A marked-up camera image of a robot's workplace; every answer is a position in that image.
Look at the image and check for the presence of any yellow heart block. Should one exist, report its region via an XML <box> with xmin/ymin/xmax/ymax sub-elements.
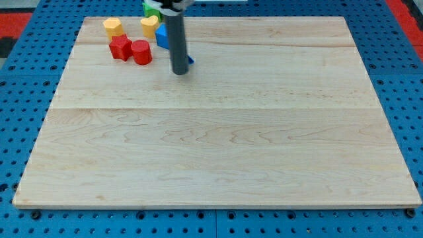
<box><xmin>140</xmin><ymin>15</ymin><xmax>159</xmax><ymax>39</ymax></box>

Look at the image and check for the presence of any yellow hexagon block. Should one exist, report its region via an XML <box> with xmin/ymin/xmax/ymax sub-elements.
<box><xmin>102</xmin><ymin>17</ymin><xmax>125</xmax><ymax>41</ymax></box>

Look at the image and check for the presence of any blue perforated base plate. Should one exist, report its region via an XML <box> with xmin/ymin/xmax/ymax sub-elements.
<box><xmin>1</xmin><ymin>0</ymin><xmax>422</xmax><ymax>237</ymax></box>

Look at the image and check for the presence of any green block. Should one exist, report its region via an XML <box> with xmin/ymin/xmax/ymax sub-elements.
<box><xmin>142</xmin><ymin>2</ymin><xmax>163</xmax><ymax>22</ymax></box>

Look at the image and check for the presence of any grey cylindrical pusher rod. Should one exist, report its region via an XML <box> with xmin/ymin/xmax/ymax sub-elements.
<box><xmin>165</xmin><ymin>12</ymin><xmax>189</xmax><ymax>75</ymax></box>

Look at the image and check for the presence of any red cylinder block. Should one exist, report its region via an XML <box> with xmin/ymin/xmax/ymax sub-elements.
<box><xmin>131</xmin><ymin>40</ymin><xmax>153</xmax><ymax>65</ymax></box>

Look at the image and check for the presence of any light wooden board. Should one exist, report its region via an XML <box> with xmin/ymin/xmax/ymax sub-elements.
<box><xmin>13</xmin><ymin>17</ymin><xmax>422</xmax><ymax>210</ymax></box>

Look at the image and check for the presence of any red star block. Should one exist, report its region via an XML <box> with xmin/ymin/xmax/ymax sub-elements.
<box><xmin>109</xmin><ymin>34</ymin><xmax>132</xmax><ymax>61</ymax></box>

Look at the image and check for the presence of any white rod mount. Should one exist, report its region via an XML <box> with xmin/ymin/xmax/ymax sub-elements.
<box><xmin>144</xmin><ymin>0</ymin><xmax>195</xmax><ymax>16</ymax></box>

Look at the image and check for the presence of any blue cube block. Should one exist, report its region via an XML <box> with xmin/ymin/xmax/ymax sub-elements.
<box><xmin>155</xmin><ymin>23</ymin><xmax>195</xmax><ymax>65</ymax></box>

